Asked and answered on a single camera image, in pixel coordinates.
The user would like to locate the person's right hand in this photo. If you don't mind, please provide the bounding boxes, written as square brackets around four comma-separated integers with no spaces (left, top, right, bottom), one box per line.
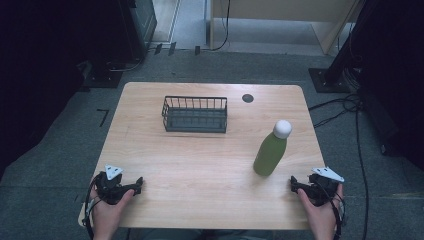
[297,183,345,235]

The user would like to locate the hand-held gripper cable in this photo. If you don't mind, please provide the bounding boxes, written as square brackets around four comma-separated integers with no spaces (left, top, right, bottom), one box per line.
[81,173,103,240]
[318,182,347,240]

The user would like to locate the light wooden cabinet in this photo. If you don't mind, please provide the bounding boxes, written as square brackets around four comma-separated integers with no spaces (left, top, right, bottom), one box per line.
[209,0,365,56]

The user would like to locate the dark equipment cabinet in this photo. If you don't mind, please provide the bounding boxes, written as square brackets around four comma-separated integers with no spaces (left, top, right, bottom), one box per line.
[116,0,158,63]

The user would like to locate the left hand-held gripper cable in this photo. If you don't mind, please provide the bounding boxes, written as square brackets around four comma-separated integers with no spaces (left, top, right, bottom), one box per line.
[81,173,103,240]

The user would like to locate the black hanging cable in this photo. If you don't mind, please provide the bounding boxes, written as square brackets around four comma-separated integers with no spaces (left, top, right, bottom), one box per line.
[210,0,232,52]

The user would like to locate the right hand-held gripper cable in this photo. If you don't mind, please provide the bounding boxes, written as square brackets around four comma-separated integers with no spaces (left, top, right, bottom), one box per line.
[318,182,347,240]

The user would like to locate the black stand with base plate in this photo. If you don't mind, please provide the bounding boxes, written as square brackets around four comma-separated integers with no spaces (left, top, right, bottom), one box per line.
[307,0,378,94]
[77,59,124,92]

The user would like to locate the black wire basket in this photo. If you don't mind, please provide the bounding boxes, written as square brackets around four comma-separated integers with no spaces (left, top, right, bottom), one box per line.
[161,95,229,134]

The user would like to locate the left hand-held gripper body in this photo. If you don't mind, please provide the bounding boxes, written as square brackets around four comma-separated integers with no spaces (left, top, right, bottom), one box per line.
[95,163,137,206]

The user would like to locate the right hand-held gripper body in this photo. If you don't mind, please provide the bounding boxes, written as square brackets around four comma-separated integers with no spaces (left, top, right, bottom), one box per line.
[297,166,345,207]

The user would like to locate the person's left hand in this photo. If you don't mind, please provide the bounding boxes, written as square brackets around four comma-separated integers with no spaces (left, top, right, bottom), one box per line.
[89,187,136,235]

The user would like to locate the green bottle with white cap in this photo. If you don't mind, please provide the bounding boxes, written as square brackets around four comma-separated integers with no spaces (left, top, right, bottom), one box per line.
[252,119,293,177]

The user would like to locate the black floor cables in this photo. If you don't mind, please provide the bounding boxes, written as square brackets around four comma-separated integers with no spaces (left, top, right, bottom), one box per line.
[308,92,371,240]

